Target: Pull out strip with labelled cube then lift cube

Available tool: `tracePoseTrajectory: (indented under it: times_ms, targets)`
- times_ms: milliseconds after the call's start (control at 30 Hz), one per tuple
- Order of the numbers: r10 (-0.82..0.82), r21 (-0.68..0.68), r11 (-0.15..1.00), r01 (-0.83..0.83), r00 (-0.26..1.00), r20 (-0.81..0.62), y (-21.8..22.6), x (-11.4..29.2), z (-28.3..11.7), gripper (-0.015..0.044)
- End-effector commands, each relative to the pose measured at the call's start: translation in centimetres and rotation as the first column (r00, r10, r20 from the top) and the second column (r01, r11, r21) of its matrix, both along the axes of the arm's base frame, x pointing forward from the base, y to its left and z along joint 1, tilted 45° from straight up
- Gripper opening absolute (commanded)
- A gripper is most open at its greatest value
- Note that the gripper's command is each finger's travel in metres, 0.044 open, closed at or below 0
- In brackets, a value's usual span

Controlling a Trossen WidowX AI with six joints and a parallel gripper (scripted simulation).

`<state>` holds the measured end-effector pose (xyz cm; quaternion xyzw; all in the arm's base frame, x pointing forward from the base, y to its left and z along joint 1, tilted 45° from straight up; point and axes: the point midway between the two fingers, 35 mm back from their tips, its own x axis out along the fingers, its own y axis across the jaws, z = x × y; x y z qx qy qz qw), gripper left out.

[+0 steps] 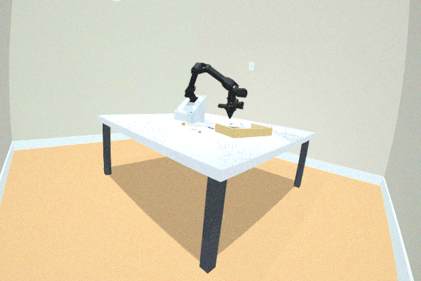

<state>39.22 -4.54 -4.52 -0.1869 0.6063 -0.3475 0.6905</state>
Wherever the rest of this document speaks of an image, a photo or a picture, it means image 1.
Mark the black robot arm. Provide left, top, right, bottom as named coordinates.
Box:
left=184, top=63, right=247, bottom=108

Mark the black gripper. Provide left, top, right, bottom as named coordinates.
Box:
left=218, top=96, right=243, bottom=119

